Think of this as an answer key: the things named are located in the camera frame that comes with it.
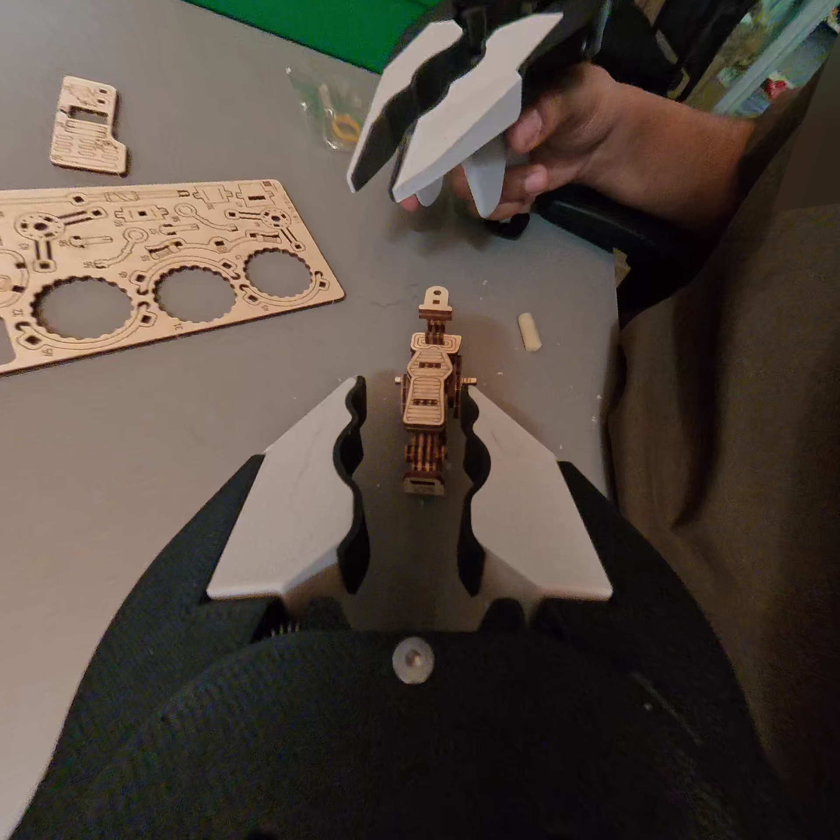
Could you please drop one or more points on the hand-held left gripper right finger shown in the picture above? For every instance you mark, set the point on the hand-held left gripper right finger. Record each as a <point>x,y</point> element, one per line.
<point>531,525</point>

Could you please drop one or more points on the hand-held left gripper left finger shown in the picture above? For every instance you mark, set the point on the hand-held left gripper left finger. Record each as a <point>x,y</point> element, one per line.
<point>295,512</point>

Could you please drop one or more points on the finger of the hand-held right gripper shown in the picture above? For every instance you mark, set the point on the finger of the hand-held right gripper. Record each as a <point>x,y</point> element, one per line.
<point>472,111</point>
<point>400,85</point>

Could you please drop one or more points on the wooden model motorcycle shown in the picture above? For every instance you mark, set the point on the wooden model motorcycle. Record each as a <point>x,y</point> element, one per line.
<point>426,387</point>

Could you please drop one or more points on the person's right forearm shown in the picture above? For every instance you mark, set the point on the person's right forearm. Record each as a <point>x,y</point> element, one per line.
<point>689,157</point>

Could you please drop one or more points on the grey desk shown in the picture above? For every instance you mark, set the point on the grey desk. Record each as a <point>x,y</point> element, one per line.
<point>197,426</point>

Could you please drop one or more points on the person's right hand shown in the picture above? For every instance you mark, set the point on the person's right hand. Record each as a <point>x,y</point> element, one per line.
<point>577,131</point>

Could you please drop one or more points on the clear plastic parts bag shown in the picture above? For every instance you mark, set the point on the clear plastic parts bag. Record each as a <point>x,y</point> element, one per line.
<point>334,105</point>

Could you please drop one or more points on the green board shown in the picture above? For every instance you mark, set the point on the green board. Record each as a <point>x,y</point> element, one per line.
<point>315,19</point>

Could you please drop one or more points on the black chair armrest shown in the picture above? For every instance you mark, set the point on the black chair armrest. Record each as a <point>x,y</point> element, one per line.
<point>604,226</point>

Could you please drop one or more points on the small white wax cylinder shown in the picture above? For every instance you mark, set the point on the small white wax cylinder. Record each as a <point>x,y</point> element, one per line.
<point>529,331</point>

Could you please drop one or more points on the wooden puzzle sheet round holes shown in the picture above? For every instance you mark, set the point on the wooden puzzle sheet round holes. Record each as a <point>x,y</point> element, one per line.
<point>210,229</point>

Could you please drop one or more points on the small wooden puzzle sheet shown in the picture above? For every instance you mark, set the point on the small wooden puzzle sheet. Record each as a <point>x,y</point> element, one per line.
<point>88,141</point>

